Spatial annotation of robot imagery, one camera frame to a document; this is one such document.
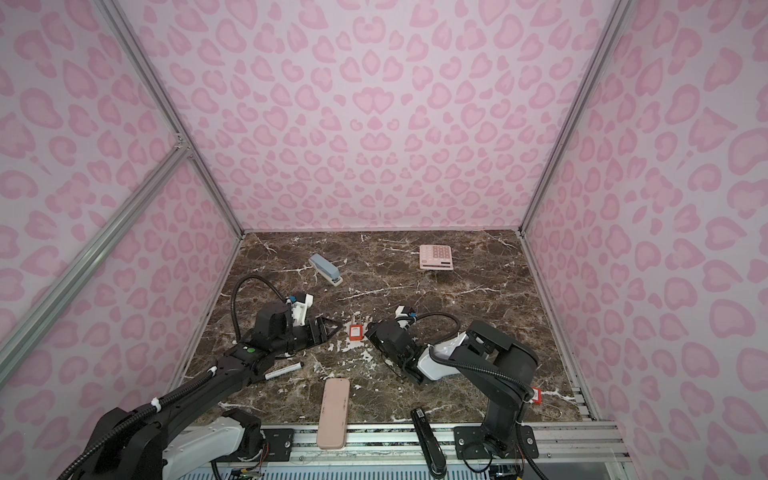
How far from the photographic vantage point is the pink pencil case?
2.43ft

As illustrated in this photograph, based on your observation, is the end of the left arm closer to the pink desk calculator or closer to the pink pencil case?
the pink pencil case

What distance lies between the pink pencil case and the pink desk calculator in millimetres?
488

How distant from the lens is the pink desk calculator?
1093 mm

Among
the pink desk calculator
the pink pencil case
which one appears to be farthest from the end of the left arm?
the pink desk calculator
